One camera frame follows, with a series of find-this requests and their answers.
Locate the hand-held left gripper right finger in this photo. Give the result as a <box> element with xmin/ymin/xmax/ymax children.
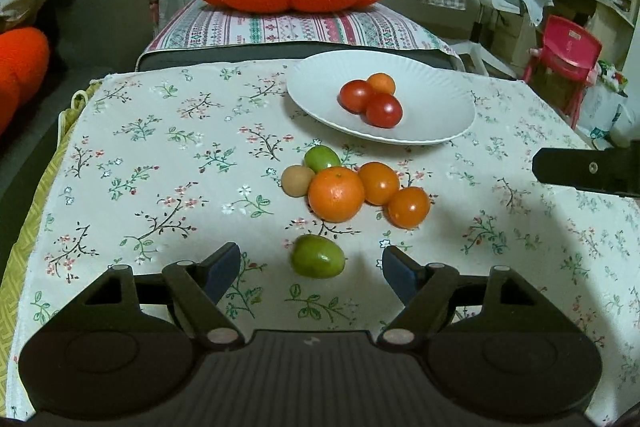
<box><xmin>376</xmin><ymin>245</ymin><xmax>546</xmax><ymax>349</ymax></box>

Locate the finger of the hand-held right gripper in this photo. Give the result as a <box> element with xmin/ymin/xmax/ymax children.
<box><xmin>532</xmin><ymin>146</ymin><xmax>640</xmax><ymax>199</ymax></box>

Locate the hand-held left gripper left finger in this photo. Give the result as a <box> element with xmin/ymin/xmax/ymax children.
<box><xmin>82</xmin><ymin>242</ymin><xmax>247</xmax><ymax>349</ymax></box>

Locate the green fruit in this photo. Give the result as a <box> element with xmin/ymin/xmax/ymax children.
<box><xmin>290</xmin><ymin>234</ymin><xmax>347</xmax><ymax>279</ymax></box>
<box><xmin>304</xmin><ymin>145</ymin><xmax>342</xmax><ymax>174</ymax></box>

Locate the mandarin orange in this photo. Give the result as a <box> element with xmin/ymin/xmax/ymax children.
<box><xmin>307</xmin><ymin>166</ymin><xmax>366</xmax><ymax>224</ymax></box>

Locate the small brown fruit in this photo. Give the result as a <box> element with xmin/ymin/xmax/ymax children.
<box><xmin>280</xmin><ymin>164</ymin><xmax>315</xmax><ymax>198</ymax></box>

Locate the white ribbed plate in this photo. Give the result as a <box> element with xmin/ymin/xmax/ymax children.
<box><xmin>286</xmin><ymin>52</ymin><xmax>476</xmax><ymax>145</ymax></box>

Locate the white plastic bag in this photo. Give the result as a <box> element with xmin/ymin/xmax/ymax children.
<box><xmin>577</xmin><ymin>59</ymin><xmax>640</xmax><ymax>150</ymax></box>

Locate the pink plastic chair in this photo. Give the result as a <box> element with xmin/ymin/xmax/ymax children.
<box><xmin>523</xmin><ymin>14</ymin><xmax>603</xmax><ymax>128</ymax></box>

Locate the floral tablecloth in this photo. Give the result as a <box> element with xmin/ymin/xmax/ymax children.
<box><xmin>10</xmin><ymin>59</ymin><xmax>640</xmax><ymax>423</ymax></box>

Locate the red tomato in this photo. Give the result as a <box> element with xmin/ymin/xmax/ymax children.
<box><xmin>339</xmin><ymin>79</ymin><xmax>376</xmax><ymax>114</ymax></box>
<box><xmin>365</xmin><ymin>92</ymin><xmax>404</xmax><ymax>129</ymax></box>

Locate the small orange tomato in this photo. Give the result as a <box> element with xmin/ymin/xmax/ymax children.
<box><xmin>366</xmin><ymin>73</ymin><xmax>396</xmax><ymax>96</ymax></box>

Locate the yellow patterned mat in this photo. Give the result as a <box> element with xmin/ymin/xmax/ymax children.
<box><xmin>0</xmin><ymin>79</ymin><xmax>103</xmax><ymax>413</ymax></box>

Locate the patterned striped pillow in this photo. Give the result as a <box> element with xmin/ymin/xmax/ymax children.
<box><xmin>145</xmin><ymin>0</ymin><xmax>458</xmax><ymax>58</ymax></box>

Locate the orange plush cushion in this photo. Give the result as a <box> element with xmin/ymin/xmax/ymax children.
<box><xmin>0</xmin><ymin>27</ymin><xmax>52</xmax><ymax>136</ymax></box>

